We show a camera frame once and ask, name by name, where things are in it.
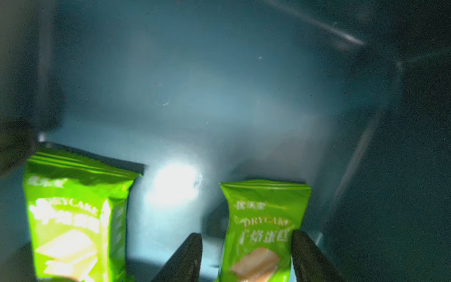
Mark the green cookie packet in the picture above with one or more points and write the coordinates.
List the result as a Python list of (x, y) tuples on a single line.
[(77, 209), (262, 217)]

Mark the teal bottom drawer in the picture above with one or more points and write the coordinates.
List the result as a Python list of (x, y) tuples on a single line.
[(350, 97)]

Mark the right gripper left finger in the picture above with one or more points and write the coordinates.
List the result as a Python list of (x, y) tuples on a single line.
[(184, 265)]

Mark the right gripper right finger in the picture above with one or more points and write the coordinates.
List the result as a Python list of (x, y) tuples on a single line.
[(310, 264)]

